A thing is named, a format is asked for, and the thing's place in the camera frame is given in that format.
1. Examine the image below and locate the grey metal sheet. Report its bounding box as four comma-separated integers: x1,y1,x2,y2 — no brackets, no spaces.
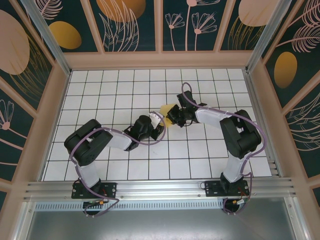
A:
14,199,308,240

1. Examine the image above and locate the yellow square paper sheet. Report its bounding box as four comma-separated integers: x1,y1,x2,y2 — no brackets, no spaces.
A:
159,103,176,128

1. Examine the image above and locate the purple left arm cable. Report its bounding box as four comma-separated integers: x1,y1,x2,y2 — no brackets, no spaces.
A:
70,126,166,218

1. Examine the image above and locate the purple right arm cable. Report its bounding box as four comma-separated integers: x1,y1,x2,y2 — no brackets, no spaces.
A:
181,82,266,216

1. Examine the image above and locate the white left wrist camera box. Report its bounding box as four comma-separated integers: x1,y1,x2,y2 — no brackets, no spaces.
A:
148,112,164,127

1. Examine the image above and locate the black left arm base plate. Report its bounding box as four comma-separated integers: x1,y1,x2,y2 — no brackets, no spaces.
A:
71,181,118,200

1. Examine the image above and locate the grey slotted cable duct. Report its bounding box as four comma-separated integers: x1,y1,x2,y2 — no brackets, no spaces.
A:
34,198,226,211

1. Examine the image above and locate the aluminium frame post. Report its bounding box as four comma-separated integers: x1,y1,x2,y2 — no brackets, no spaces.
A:
20,0,73,77
244,0,295,74

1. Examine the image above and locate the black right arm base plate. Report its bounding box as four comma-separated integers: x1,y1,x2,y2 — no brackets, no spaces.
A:
204,180,251,198

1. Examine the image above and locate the aluminium side rail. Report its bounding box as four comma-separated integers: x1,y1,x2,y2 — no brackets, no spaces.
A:
242,69,285,178

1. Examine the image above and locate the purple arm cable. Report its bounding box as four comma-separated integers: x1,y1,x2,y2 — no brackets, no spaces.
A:
181,82,266,216
70,126,166,218

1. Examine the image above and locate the aluminium mounting rail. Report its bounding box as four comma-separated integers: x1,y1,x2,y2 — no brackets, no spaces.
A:
23,176,297,201

